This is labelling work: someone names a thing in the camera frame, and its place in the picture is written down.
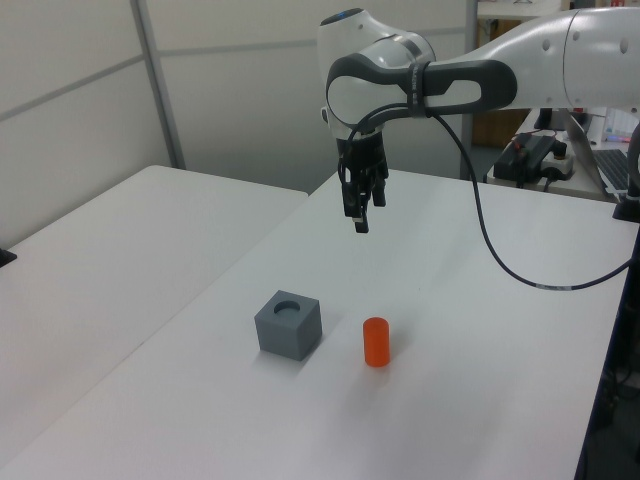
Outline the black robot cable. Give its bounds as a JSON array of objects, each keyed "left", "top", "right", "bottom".
[{"left": 336, "top": 101, "right": 634, "bottom": 293}]

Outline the white emergency stop button box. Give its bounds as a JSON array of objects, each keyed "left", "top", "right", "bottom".
[{"left": 541, "top": 147, "right": 577, "bottom": 180}]

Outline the black power supply box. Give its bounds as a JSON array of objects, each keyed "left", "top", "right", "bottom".
[{"left": 493, "top": 131, "right": 569, "bottom": 182}]

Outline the grey partition post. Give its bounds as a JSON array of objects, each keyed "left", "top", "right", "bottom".
[{"left": 130, "top": 0, "right": 187, "bottom": 170}]

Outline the silver laptop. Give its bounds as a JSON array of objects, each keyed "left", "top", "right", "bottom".
[{"left": 558, "top": 106, "right": 632, "bottom": 195}]

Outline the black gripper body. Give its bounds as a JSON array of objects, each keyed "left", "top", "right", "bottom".
[{"left": 335, "top": 128, "right": 391, "bottom": 187}]

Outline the black stand pole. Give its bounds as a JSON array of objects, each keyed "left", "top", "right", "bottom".
[{"left": 573, "top": 259, "right": 640, "bottom": 480}]

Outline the grey block with round hole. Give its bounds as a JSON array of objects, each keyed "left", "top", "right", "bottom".
[{"left": 253, "top": 288, "right": 322, "bottom": 362}]

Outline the orange cylinder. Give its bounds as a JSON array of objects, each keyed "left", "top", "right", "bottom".
[{"left": 362, "top": 316, "right": 391, "bottom": 369}]

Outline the brown cardboard box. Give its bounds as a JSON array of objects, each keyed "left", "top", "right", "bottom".
[{"left": 471, "top": 18, "right": 532, "bottom": 149}]

